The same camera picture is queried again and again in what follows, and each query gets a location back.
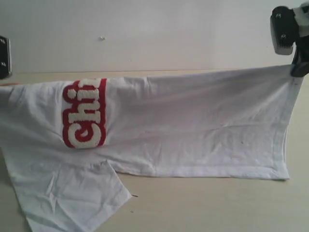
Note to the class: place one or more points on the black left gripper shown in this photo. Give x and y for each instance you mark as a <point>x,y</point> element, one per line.
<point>5,58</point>

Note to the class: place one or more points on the orange ribbon tag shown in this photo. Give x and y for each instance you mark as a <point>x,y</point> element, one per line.
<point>8,84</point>

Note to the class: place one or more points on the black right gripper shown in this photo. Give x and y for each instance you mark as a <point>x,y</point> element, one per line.
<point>287,27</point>

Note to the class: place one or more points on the white t-shirt with red patch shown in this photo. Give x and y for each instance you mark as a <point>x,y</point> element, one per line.
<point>64,142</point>

